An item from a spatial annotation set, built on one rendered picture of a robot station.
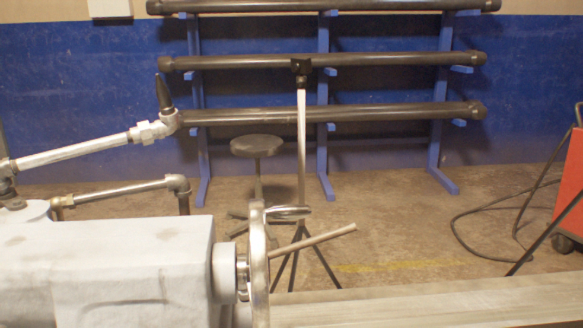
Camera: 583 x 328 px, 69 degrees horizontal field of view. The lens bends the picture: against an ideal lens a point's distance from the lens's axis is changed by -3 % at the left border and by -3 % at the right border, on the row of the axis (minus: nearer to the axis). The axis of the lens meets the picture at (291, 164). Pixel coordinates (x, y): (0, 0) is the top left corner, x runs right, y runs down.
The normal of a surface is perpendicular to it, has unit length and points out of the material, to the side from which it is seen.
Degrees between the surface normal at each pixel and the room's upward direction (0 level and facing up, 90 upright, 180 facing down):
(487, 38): 90
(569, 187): 90
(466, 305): 0
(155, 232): 0
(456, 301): 0
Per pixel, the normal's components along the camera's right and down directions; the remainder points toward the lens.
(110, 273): 0.07, -0.15
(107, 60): 0.09, 0.36
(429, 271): -0.01, -0.93
